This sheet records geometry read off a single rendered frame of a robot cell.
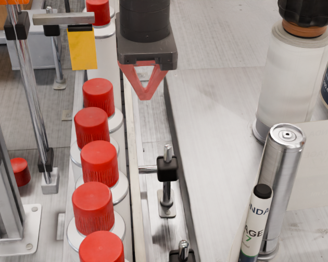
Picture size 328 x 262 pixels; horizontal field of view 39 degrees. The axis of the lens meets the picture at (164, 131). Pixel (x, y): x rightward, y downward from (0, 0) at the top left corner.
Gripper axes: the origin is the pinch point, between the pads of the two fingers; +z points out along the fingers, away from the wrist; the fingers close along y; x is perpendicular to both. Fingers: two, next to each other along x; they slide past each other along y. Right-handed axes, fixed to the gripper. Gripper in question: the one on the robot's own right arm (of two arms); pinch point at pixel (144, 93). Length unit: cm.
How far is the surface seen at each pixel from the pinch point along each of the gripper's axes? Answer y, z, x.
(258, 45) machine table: 42, 18, -29
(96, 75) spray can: 11.5, 4.4, 6.6
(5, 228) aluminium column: -7.8, 15.6, 19.5
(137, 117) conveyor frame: 12.5, 13.8, 0.4
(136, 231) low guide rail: -14.0, 10.1, 2.2
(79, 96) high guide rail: 7.7, 5.5, 9.2
